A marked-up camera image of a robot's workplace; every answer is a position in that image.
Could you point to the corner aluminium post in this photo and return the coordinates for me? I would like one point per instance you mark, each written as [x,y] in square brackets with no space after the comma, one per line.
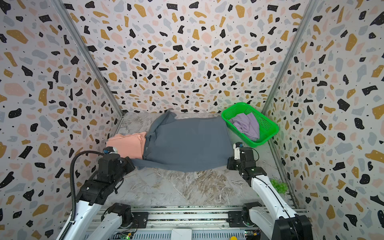
[65,16]
[291,52]

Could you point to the folded pink t shirt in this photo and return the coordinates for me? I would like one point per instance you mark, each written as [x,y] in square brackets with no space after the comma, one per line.
[131,146]

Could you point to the left green circuit board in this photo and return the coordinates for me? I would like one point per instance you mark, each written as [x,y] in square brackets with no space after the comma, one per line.
[123,236]

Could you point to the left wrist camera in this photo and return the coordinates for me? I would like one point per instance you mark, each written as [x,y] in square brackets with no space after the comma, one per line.
[110,150]

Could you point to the right circuit board with wires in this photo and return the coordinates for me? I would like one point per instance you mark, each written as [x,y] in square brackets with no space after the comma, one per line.
[252,235]

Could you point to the lilac t shirt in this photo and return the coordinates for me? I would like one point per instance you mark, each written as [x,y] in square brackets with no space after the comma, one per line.
[248,125]

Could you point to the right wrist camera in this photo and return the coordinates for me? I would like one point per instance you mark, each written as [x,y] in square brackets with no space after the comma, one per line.
[237,150]

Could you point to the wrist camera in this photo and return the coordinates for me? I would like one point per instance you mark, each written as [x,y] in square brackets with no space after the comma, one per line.
[110,150]
[237,150]

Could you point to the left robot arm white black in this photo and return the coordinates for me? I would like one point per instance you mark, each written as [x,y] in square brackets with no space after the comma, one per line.
[86,202]

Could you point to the left corner aluminium post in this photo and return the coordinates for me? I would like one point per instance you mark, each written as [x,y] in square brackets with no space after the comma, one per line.
[65,16]

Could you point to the grey blue t shirt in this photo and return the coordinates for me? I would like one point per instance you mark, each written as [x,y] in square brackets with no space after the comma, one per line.
[186,145]

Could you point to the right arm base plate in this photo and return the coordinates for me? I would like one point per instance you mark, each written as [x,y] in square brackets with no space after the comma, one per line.
[235,219]

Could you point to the green plastic ball cluster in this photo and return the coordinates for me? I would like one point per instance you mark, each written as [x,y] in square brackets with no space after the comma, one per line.
[279,186]

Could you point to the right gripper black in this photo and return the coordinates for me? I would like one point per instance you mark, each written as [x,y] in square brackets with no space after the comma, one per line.
[234,163]

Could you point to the aluminium mounting rail frame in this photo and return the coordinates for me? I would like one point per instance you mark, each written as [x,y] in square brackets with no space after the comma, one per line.
[200,223]

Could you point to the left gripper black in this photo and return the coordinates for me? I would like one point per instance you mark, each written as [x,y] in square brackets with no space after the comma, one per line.
[127,161]

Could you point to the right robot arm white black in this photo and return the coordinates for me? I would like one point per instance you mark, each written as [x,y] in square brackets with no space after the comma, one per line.
[274,217]

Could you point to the right corner aluminium post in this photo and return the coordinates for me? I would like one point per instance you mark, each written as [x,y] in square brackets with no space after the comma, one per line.
[291,52]

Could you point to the green plastic basket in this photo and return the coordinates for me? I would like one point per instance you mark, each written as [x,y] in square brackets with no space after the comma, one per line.
[268,128]

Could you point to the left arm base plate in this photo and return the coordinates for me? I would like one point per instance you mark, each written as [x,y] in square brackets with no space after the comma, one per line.
[135,220]

